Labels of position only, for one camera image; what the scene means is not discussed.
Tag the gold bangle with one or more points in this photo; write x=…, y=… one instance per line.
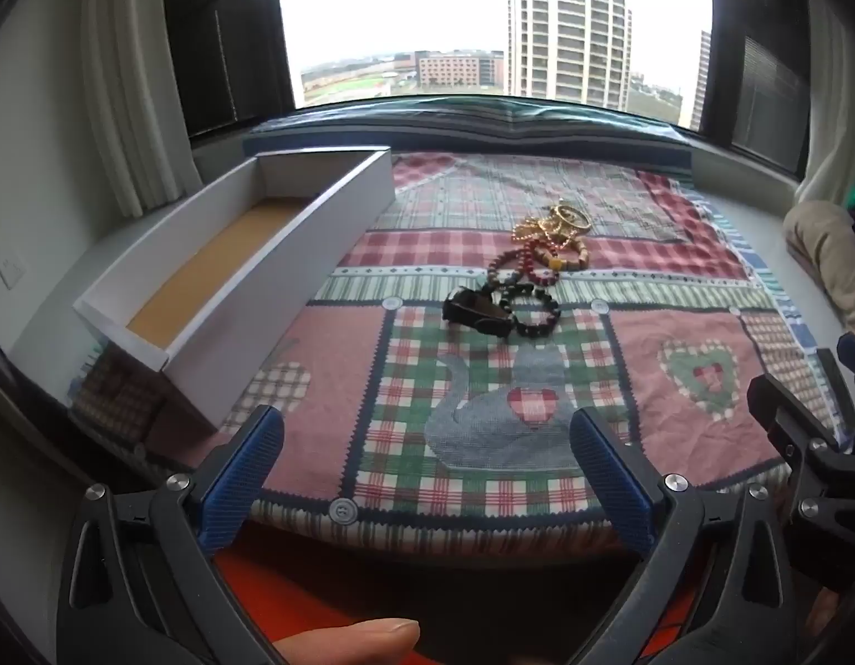
x=581, y=221

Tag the patchwork plaid blanket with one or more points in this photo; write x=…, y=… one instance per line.
x=677, y=395

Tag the orange cloth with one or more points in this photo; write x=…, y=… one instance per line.
x=400, y=582

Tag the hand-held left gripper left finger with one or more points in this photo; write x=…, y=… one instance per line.
x=244, y=478

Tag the dark window panel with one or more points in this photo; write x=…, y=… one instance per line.
x=753, y=69
x=226, y=34

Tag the brown low-rise building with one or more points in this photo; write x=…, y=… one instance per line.
x=455, y=69

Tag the white curtain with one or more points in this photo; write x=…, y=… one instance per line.
x=136, y=83
x=836, y=118

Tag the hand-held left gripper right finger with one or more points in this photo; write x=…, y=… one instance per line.
x=608, y=481

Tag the white box with cardboard bottom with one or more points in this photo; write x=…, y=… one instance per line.
x=296, y=249

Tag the person's left hand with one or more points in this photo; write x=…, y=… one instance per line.
x=344, y=644

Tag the tall grey high-rise building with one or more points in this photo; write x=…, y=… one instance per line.
x=566, y=21

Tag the white wall socket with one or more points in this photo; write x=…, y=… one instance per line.
x=11, y=273

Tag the dark blue striped cloth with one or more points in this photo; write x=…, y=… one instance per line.
x=469, y=121

